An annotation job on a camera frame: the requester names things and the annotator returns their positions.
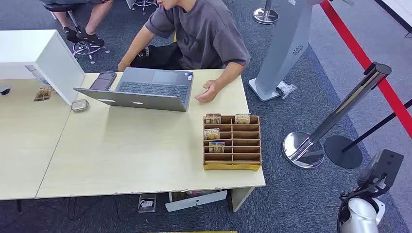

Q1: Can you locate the person's left hand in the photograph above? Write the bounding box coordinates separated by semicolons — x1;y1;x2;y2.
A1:
194;80;221;104

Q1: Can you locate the printed card blue band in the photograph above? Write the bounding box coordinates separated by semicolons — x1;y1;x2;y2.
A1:
208;141;225;153

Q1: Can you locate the seated person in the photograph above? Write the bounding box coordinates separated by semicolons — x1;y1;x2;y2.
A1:
117;0;251;104

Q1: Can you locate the background person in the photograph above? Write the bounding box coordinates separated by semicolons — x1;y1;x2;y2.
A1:
40;0;114;47

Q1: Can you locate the wooden card holder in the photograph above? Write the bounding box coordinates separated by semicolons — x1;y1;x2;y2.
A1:
203;115;262;171

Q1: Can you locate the loose printed card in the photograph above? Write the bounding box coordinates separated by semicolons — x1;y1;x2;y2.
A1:
33;86;53;102

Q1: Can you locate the dark smartphone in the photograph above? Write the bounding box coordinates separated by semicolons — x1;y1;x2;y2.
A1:
89;71;118;91

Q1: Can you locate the grey laptop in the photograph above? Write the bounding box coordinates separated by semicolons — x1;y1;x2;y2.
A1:
73;67;194;113

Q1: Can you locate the small silver tin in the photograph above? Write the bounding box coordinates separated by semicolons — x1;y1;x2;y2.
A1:
71;99;89;112

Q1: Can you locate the chrome chair base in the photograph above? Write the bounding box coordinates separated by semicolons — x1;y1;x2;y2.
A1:
127;0;159;16

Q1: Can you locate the clear plastic bag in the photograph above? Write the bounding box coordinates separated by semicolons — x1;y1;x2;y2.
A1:
276;81;297;100

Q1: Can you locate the grey kiosk stand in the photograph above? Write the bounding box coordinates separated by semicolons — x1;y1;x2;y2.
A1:
248;0;323;102

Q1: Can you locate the chrome stanchion base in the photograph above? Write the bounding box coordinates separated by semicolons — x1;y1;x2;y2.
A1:
252;0;279;25

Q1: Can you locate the white cabinet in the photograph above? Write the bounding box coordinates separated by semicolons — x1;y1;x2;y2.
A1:
0;29;86;105

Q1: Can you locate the pale desk leg panel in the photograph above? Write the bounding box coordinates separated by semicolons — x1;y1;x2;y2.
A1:
230;186;256;213

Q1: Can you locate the white drawer box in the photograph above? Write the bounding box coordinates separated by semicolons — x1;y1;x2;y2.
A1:
165;189;228;213

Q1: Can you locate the floor power socket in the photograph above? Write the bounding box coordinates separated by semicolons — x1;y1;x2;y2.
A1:
137;193;157;214

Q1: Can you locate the red barrier belt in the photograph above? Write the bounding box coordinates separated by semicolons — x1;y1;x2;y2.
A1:
319;0;412;139

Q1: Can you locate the white board black edge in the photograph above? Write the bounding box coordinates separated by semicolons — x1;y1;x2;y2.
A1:
375;0;412;38

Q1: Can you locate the chrome stanchion post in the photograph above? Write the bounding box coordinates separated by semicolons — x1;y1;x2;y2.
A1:
282;62;393;170

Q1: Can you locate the black stanchion post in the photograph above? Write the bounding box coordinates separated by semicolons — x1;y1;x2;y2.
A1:
324;99;412;170

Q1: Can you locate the black floor cable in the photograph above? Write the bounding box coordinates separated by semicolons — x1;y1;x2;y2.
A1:
66;197;97;222

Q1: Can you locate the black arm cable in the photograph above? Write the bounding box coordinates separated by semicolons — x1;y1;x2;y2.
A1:
336;184;379;233

